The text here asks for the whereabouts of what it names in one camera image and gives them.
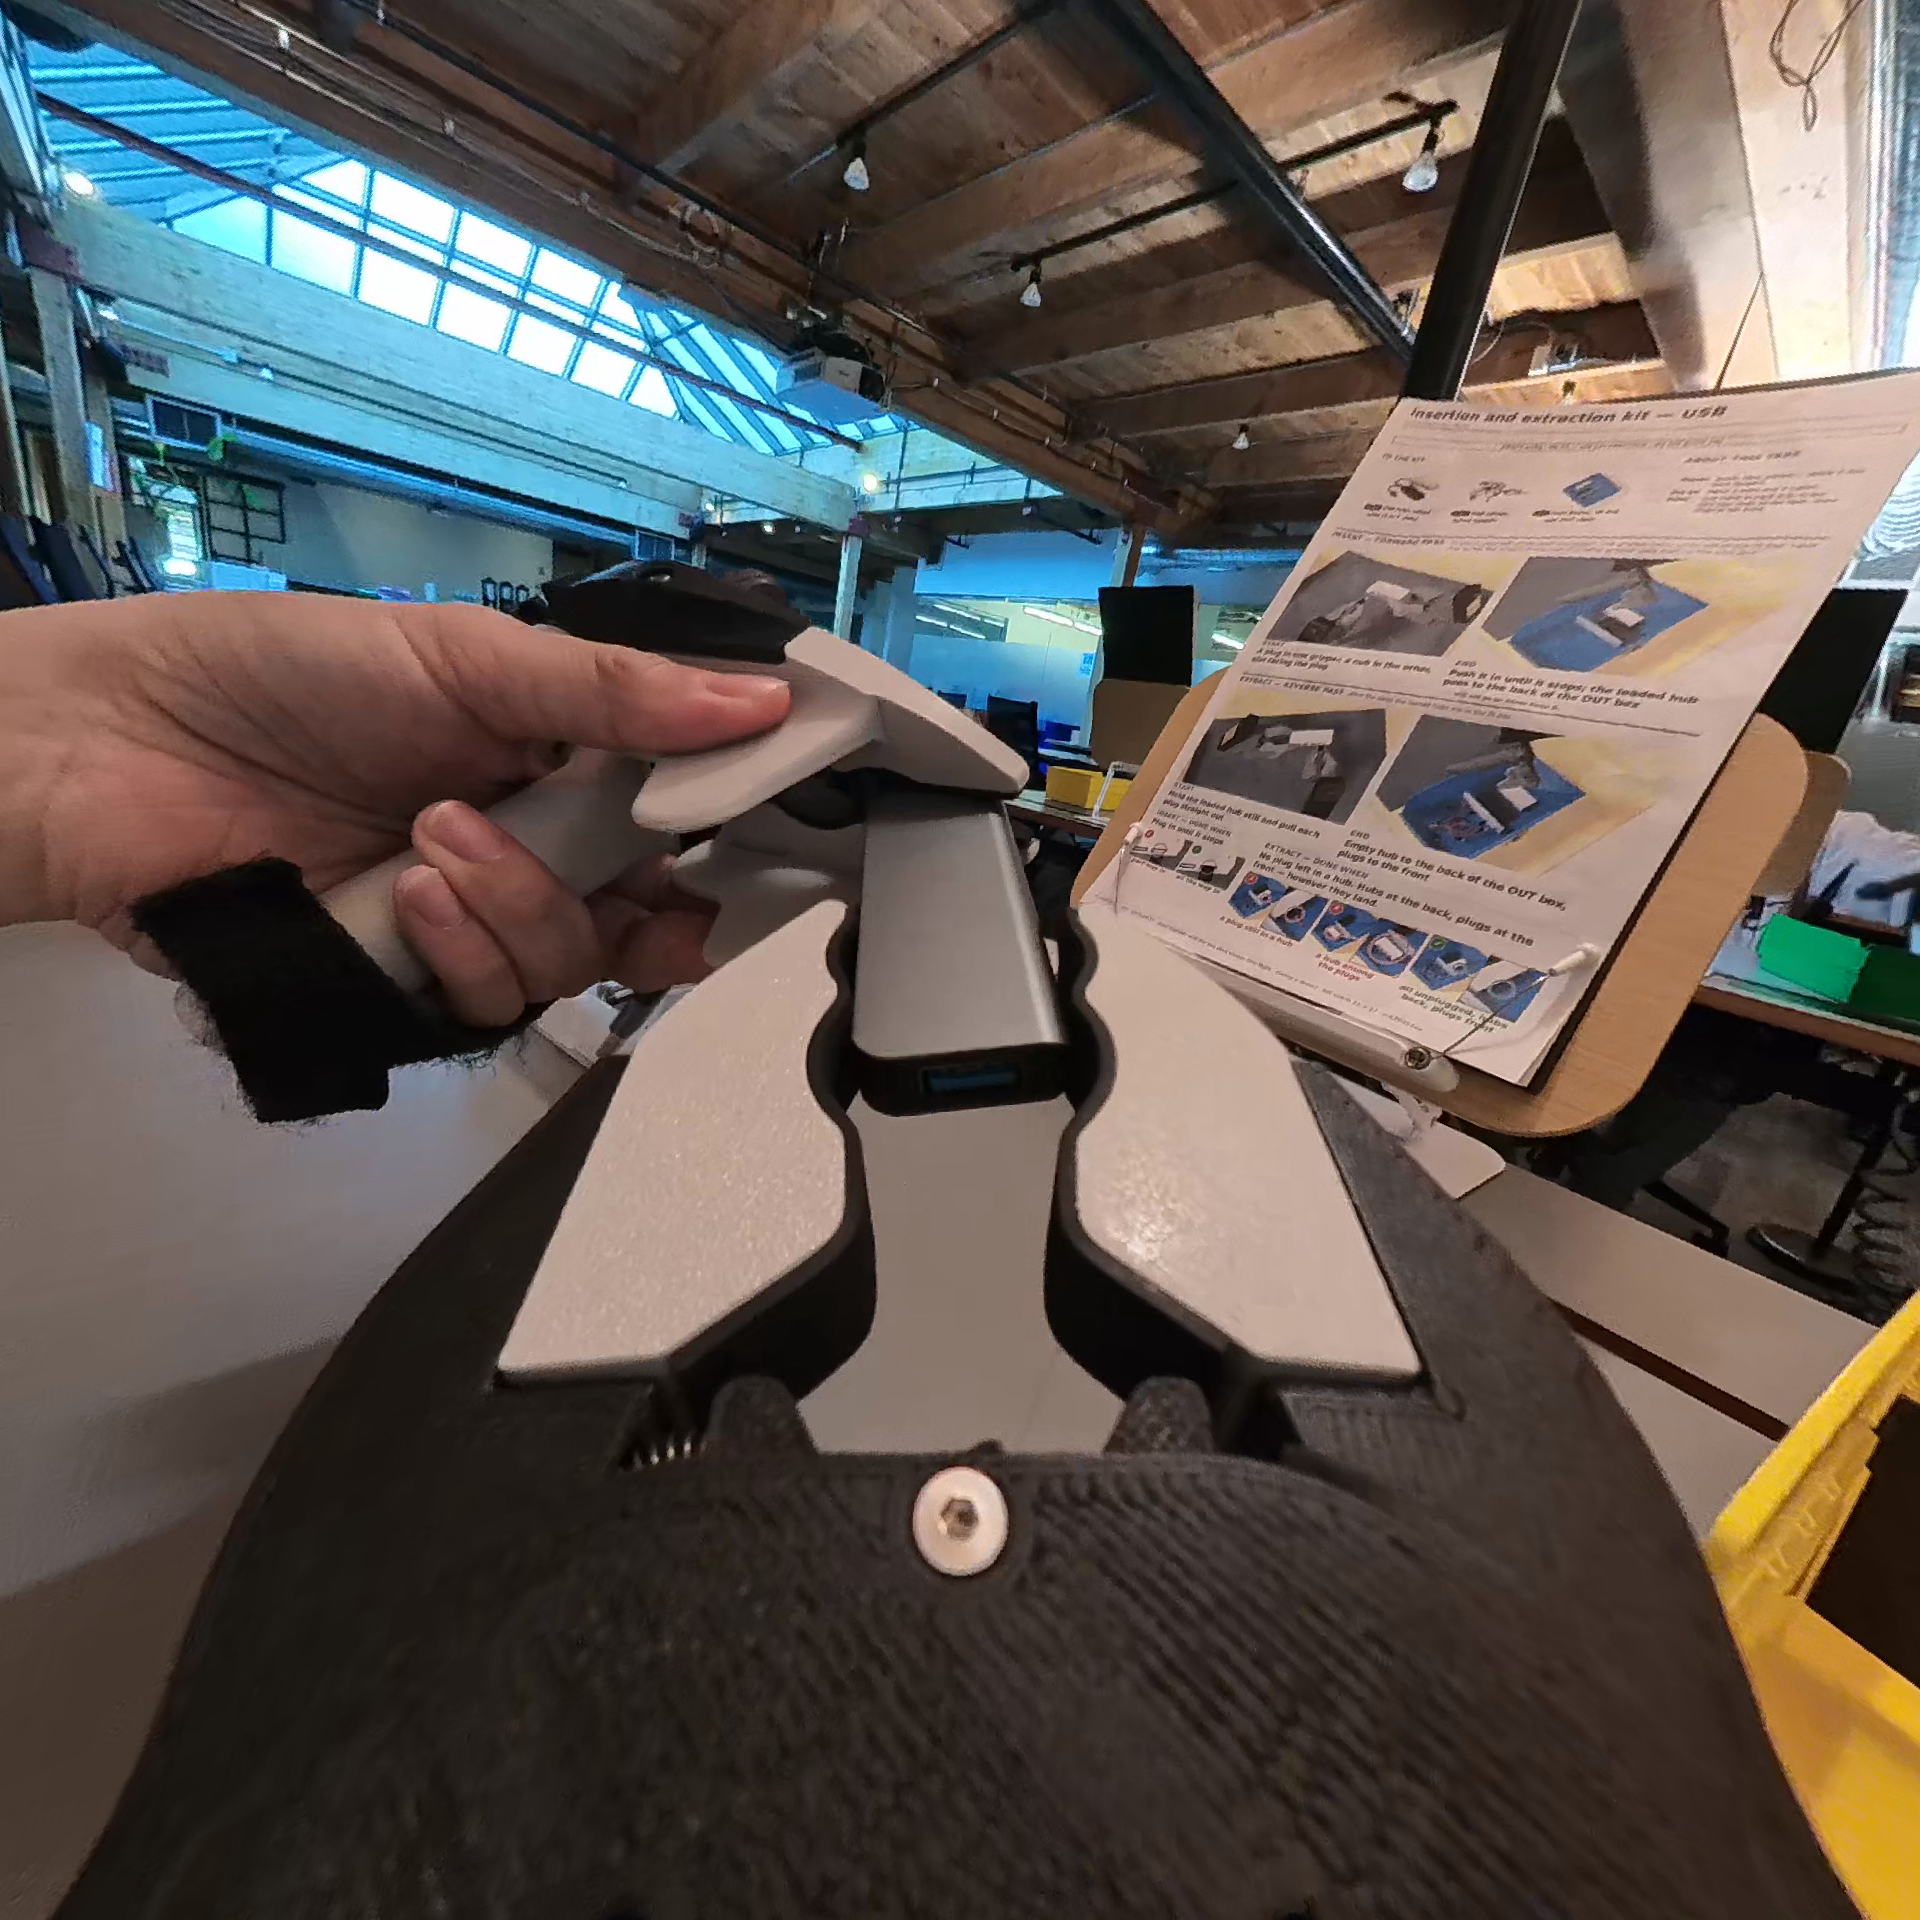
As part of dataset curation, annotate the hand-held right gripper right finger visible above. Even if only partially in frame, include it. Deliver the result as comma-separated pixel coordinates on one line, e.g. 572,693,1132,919
1044,906,1424,1386

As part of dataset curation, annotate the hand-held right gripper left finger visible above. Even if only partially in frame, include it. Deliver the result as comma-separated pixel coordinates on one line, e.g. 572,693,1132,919
494,901,881,1382

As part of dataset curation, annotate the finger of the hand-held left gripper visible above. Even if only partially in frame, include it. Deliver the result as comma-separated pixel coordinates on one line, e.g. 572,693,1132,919
781,626,1034,798
667,823,873,970

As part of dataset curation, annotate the grey slim usb hub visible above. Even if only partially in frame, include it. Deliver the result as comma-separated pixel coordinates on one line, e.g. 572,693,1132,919
849,785,1079,1119

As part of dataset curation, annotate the yellow plastic bin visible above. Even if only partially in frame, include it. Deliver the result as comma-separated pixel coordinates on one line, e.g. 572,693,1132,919
1699,1294,1920,1920

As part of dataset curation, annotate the person's left hand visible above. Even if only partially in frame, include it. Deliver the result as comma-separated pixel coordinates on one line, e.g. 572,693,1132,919
0,589,799,1034

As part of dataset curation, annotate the tan cardboard box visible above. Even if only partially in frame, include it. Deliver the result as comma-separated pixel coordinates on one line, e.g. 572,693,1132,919
1084,675,1191,770

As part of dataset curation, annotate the black monitor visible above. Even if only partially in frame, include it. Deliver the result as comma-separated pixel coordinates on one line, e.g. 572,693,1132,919
1095,583,1202,689

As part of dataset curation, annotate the white card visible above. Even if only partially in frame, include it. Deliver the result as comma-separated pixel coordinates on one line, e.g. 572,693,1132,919
1398,1094,1512,1207

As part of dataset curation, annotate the ceiling projector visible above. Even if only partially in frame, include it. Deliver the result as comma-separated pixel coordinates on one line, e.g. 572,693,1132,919
775,344,891,426

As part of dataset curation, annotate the printed instruction sheet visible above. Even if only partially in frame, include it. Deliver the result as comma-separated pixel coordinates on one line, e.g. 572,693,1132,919
1076,365,1920,1093

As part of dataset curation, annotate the green plastic bin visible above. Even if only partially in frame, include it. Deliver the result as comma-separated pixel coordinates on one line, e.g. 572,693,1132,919
1752,908,1920,1015

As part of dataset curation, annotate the black bin divider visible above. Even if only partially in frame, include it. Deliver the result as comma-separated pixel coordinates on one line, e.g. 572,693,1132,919
1805,1393,1920,1692

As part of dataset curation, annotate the black pole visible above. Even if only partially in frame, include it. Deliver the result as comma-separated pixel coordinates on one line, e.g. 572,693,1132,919
1407,0,1589,402

